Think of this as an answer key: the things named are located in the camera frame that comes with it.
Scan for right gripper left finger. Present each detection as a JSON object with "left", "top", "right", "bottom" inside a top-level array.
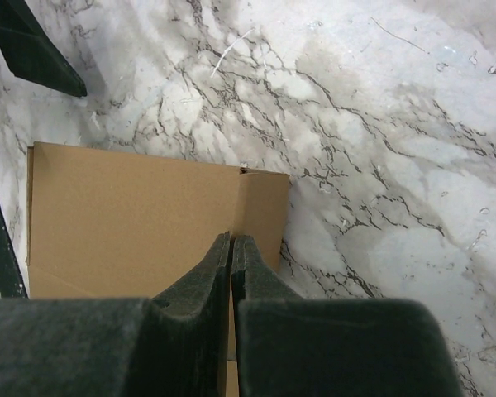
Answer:
[{"left": 0, "top": 233, "right": 231, "bottom": 396}]

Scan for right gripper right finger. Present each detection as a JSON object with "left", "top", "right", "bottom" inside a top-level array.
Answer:
[{"left": 231, "top": 236, "right": 462, "bottom": 396}]

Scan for cardboard box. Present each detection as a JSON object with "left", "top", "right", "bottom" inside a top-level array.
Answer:
[{"left": 26, "top": 140, "right": 291, "bottom": 397}]

